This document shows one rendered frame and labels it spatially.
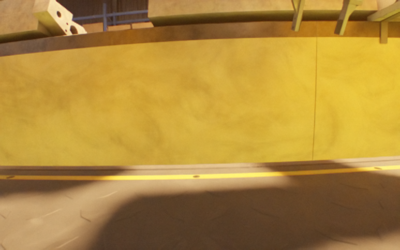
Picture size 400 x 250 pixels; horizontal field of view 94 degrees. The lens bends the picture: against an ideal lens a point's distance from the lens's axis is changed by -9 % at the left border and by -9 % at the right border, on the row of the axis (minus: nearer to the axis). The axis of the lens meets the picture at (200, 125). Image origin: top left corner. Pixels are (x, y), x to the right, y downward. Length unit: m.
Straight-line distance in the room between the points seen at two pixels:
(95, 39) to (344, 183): 1.05
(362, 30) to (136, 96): 1.02
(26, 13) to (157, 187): 1.27
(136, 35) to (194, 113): 0.43
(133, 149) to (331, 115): 0.90
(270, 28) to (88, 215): 0.91
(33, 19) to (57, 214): 1.21
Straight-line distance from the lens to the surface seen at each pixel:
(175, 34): 0.96
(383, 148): 1.18
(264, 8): 0.99
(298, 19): 0.65
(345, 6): 0.72
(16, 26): 1.42
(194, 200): 0.20
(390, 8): 1.09
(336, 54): 1.04
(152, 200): 0.20
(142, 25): 11.12
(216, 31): 0.94
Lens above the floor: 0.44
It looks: 7 degrees down
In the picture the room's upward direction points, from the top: 1 degrees counter-clockwise
